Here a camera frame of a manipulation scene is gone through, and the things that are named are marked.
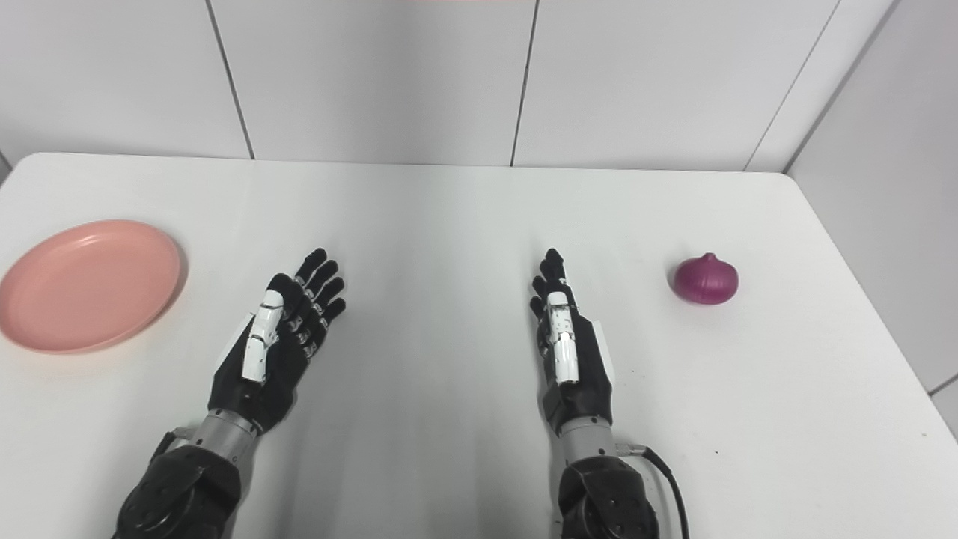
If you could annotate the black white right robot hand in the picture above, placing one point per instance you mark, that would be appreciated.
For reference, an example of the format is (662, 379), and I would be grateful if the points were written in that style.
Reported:
(584, 374)

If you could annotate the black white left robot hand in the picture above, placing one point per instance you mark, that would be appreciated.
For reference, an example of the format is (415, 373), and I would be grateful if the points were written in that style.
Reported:
(281, 367)

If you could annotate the pink plastic plate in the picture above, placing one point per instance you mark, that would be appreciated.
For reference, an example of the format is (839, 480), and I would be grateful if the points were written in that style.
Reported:
(86, 288)

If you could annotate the purple red onion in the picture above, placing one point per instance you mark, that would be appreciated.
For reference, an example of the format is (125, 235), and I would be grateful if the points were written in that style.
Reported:
(706, 281)

